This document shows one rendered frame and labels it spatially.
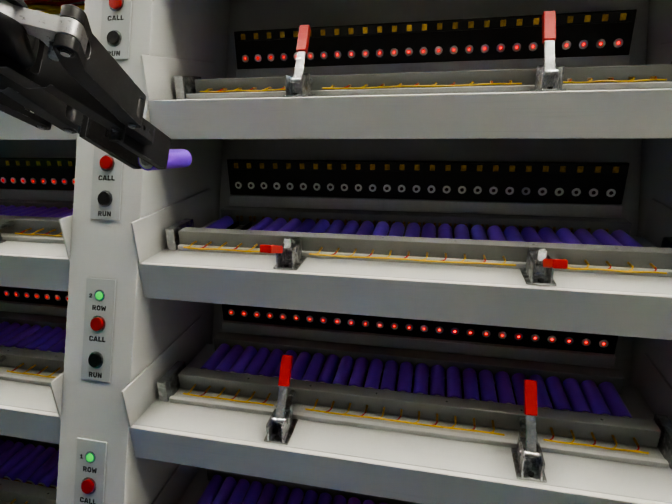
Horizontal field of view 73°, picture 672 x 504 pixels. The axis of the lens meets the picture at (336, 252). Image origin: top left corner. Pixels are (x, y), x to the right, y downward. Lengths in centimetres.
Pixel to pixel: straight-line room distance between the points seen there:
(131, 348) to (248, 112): 31
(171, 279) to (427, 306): 30
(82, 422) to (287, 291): 30
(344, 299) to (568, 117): 29
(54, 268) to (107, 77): 38
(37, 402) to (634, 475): 69
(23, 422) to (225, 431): 27
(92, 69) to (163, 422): 42
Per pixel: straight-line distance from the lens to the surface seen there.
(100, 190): 62
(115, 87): 34
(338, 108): 51
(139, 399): 62
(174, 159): 46
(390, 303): 49
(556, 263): 43
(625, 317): 52
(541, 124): 51
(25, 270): 70
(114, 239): 60
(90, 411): 65
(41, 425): 71
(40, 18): 30
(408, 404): 56
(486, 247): 52
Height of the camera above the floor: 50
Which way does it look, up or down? level
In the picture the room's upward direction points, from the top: 3 degrees clockwise
